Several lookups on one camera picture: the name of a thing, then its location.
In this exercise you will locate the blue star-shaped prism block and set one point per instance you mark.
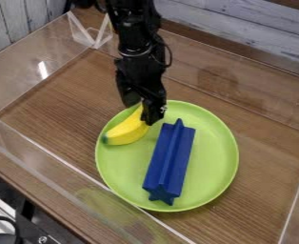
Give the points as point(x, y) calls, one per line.
point(168, 163)

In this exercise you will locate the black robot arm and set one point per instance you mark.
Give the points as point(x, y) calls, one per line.
point(146, 53)

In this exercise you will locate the green round plate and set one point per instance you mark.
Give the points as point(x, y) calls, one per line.
point(203, 178)

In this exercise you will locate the yellow toy banana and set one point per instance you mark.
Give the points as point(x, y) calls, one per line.
point(128, 131)

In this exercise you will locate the clear acrylic corner bracket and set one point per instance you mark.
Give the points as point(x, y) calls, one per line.
point(91, 37)

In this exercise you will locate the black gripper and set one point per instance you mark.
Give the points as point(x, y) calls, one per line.
point(139, 82)

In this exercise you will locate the clear acrylic front wall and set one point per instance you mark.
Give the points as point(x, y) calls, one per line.
point(74, 197)

